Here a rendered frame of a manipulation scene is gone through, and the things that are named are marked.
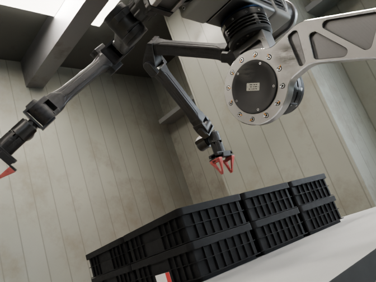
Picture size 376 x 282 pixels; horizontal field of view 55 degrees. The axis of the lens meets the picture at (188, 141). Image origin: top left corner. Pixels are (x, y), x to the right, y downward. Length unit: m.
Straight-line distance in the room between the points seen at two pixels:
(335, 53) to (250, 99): 0.24
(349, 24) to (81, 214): 3.64
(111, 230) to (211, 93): 1.89
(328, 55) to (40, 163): 3.61
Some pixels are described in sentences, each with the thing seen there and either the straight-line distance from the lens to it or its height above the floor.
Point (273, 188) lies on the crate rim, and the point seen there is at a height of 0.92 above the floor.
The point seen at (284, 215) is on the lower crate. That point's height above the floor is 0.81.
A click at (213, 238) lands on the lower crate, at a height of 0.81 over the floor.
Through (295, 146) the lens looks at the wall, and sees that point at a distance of 3.21.
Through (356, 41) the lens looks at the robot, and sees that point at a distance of 0.88.
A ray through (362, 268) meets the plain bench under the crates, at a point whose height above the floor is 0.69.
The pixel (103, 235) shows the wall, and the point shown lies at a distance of 4.23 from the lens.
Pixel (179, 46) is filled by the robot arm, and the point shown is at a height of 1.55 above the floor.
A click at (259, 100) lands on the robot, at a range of 0.95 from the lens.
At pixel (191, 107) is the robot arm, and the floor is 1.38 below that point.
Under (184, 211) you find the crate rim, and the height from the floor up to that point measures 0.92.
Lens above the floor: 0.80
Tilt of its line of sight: 16 degrees up
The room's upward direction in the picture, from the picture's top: 19 degrees counter-clockwise
